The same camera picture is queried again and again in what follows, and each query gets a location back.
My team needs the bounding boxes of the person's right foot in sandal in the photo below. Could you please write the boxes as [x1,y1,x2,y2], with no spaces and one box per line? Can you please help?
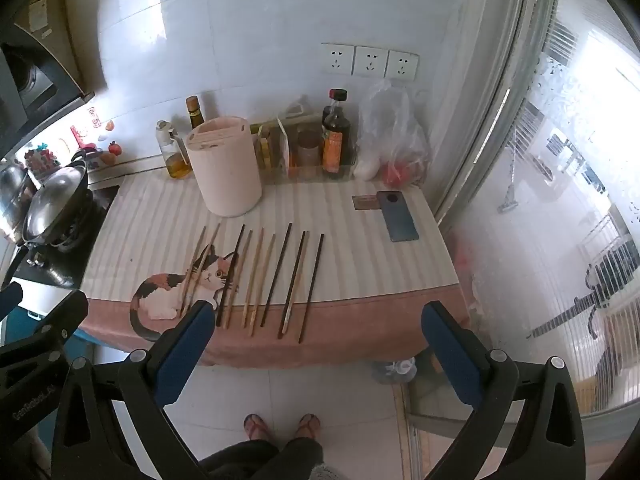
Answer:
[295,412,321,441]

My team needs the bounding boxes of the person's foot in sandal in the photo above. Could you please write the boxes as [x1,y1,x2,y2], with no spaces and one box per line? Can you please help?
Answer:
[295,412,321,441]
[243,413,267,442]

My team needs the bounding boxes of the person's left foot in sandal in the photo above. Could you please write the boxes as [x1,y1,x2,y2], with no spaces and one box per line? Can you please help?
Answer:
[243,413,267,442]

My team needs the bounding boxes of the person's dark pants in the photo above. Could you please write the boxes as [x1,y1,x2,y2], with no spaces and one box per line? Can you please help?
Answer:
[197,436,326,480]

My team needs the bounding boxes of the soy sauce bottle red cap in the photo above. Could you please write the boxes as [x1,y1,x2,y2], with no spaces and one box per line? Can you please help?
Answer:
[321,88,352,180]

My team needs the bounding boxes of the dark wooden chopstick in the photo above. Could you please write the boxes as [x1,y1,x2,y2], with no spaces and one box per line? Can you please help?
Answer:
[298,233,325,345]
[260,222,293,323]
[215,224,246,327]
[277,231,307,340]

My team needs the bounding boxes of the pale pink cylindrical utensil holder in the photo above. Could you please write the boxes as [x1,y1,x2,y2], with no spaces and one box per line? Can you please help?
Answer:
[186,116,263,218]

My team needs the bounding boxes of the red tomato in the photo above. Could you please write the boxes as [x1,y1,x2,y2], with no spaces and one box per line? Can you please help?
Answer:
[382,162,416,186]

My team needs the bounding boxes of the yellow seasoning packets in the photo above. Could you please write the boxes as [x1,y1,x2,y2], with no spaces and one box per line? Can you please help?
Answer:
[256,125,279,172]

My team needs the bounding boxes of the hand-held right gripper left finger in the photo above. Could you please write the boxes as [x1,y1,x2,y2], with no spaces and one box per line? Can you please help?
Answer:
[50,300,217,480]

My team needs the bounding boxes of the sliding glass door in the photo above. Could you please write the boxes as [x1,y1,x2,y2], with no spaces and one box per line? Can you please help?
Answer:
[425,0,640,441]

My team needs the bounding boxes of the white wall socket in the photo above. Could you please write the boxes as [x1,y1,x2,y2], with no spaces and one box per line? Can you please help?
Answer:
[386,50,418,82]
[320,43,356,75]
[353,45,389,79]

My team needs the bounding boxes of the clear plastic bag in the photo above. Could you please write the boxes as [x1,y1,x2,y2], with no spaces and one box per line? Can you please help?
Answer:
[352,78,432,186]

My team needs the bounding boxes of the white powder bag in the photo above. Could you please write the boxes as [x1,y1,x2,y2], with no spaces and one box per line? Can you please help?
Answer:
[352,155,386,181]

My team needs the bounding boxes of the clear plastic organizer tray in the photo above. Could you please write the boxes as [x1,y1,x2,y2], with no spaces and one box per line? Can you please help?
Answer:
[249,119,359,182]

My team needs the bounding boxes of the wok with metal lid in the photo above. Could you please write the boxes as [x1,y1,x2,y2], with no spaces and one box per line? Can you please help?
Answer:
[21,150,96,253]

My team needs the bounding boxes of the dark smartphone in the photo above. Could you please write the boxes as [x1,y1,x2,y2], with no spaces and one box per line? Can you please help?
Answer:
[375,190,420,244]

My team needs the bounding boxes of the dark bottle with gold cap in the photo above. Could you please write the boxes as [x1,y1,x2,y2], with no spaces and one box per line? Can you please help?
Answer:
[185,95,206,131]

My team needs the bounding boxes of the black gas stove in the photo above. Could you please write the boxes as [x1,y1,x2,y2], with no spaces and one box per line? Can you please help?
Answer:
[10,185,121,290]

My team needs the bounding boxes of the clear plastic water bottle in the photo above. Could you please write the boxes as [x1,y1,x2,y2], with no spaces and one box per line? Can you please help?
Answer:
[372,356,418,386]

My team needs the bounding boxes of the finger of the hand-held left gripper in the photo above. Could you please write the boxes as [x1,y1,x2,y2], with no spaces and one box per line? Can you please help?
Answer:
[0,291,90,443]
[0,281,25,318]

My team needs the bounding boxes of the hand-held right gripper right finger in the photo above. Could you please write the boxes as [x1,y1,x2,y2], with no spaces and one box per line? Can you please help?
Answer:
[421,301,586,480]

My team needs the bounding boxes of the metal pot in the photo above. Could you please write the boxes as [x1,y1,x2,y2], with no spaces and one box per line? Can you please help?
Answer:
[0,161,32,243]

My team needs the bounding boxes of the black range hood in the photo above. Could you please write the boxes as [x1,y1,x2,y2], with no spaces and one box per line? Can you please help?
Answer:
[0,0,96,128]

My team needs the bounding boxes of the glass oil bottle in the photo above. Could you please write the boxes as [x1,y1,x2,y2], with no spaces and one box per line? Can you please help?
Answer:
[155,120,194,180]

